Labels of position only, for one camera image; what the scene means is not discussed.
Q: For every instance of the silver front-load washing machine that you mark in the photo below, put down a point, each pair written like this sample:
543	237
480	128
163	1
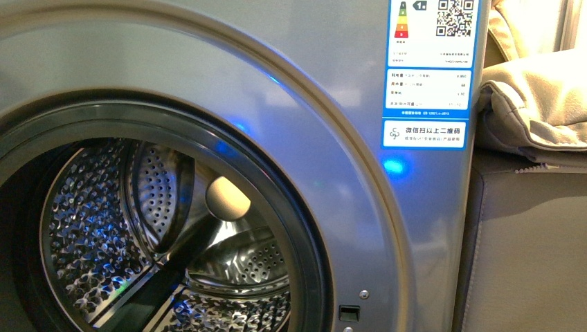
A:
217	166

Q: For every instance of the blue energy label sticker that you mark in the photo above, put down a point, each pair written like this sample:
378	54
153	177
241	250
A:
428	85

